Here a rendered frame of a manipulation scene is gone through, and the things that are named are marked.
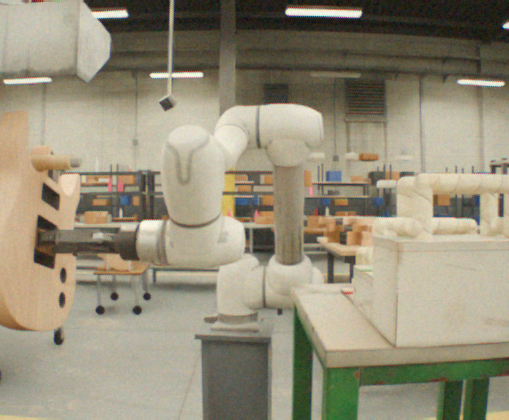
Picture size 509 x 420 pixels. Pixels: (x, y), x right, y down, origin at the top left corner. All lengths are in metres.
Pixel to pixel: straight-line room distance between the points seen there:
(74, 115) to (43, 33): 12.29
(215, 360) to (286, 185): 0.68
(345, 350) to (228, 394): 0.98
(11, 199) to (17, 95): 13.23
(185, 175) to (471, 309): 0.52
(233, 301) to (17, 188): 0.95
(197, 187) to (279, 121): 0.58
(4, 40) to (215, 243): 0.54
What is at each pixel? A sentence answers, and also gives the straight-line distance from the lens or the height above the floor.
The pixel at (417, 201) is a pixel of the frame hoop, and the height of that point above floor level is 1.17.
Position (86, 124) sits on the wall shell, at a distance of 12.94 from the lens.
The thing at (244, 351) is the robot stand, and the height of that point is 0.64.
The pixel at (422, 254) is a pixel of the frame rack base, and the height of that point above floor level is 1.08.
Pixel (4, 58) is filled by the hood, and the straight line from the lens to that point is 0.88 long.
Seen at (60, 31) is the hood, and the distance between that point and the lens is 0.84.
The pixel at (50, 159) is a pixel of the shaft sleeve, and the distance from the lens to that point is 0.95.
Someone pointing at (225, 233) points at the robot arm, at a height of 1.11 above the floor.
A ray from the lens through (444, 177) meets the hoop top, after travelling 0.74.
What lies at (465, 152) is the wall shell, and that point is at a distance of 13.58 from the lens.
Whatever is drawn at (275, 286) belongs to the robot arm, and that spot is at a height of 0.87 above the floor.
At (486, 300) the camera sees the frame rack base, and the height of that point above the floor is 1.00.
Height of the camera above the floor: 1.16
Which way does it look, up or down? 1 degrees down
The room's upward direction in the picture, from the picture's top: straight up
